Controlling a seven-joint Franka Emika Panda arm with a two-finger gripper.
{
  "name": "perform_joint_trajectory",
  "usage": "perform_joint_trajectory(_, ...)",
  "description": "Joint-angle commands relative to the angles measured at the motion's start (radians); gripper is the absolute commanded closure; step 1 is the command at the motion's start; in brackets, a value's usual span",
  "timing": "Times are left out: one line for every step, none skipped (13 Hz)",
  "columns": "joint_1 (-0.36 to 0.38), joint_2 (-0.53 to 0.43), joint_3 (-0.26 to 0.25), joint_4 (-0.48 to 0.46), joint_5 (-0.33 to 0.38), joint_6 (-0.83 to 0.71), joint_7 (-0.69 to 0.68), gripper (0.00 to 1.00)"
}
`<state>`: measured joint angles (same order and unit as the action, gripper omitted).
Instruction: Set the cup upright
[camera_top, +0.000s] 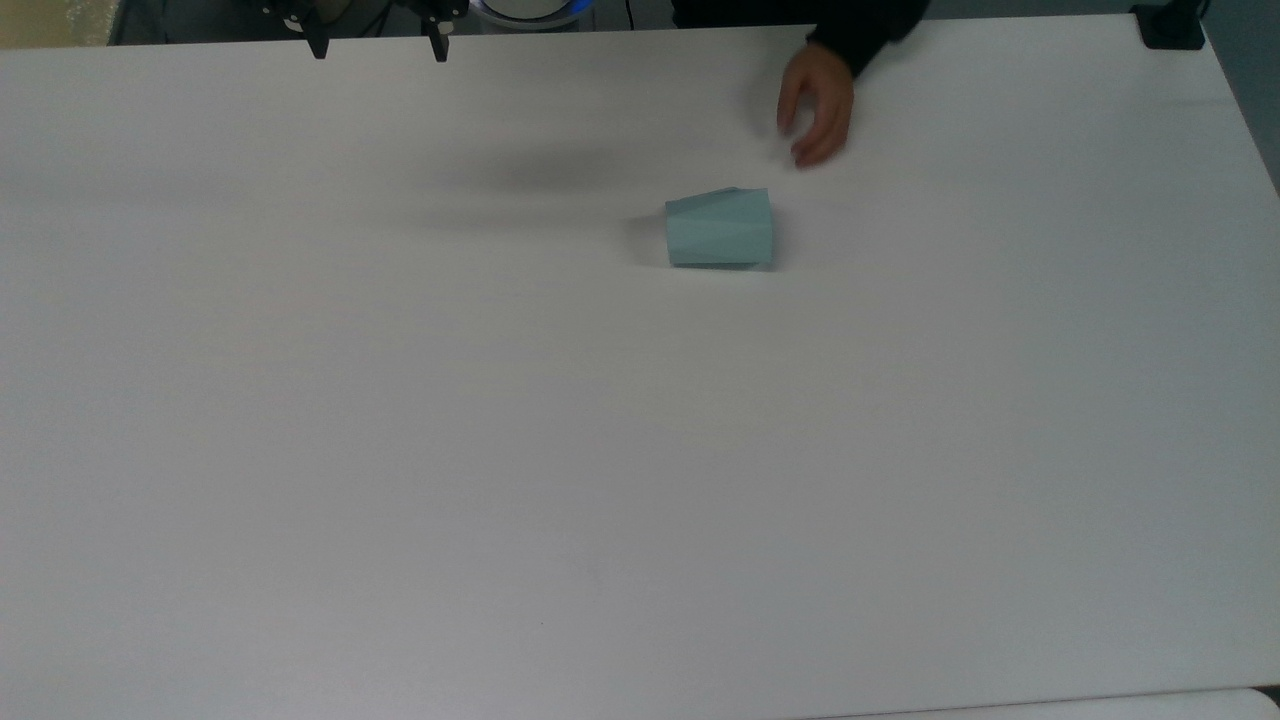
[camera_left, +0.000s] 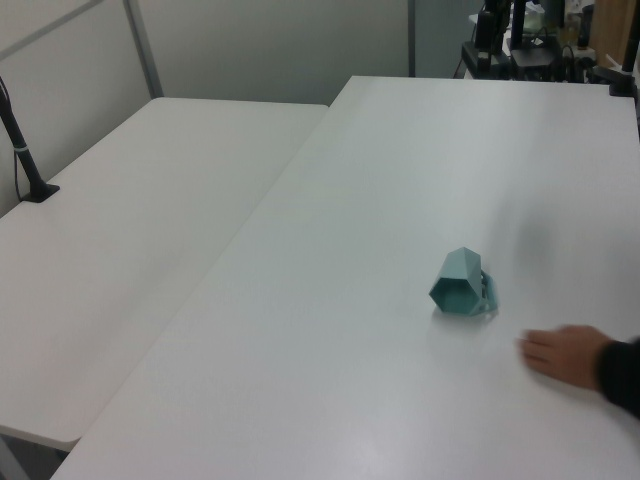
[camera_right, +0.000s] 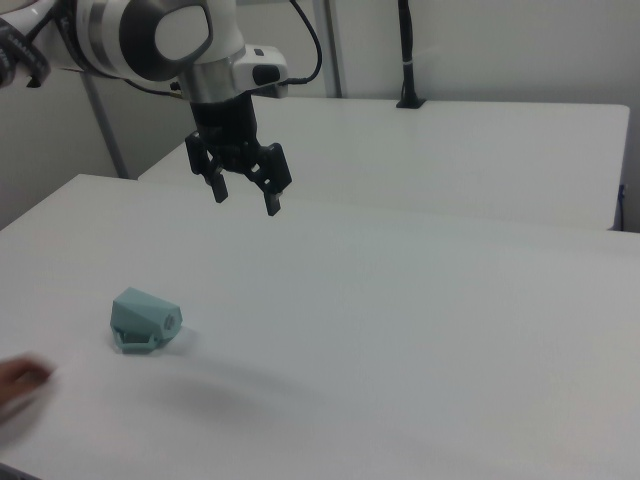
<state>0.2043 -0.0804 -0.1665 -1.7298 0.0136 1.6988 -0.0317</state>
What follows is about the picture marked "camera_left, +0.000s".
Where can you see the person's bare hand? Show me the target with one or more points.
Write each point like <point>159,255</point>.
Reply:
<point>562,356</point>

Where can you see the teal polyhedral block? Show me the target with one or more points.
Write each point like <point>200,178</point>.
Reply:
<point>454,296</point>

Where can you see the forearm in black sleeve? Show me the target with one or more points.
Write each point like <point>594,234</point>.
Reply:
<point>622,372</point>

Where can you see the black pole with table clamp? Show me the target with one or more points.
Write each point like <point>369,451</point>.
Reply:
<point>626,75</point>

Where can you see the black box device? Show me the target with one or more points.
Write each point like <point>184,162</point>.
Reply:
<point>534,57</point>

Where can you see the black equipment rack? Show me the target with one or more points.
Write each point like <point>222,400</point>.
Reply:
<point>482,55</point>

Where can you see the brown cardboard box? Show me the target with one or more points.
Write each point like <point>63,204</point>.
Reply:
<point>612,30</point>

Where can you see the white side table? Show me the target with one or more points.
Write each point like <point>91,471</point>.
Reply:
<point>125,210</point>

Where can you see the thin grey metal post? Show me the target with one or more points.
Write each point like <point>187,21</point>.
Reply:
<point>412,37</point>

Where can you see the grey metal partition post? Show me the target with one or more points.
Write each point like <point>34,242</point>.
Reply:
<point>145,47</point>

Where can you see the black camera stand with clamp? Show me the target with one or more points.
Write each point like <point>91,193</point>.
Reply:
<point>22,155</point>

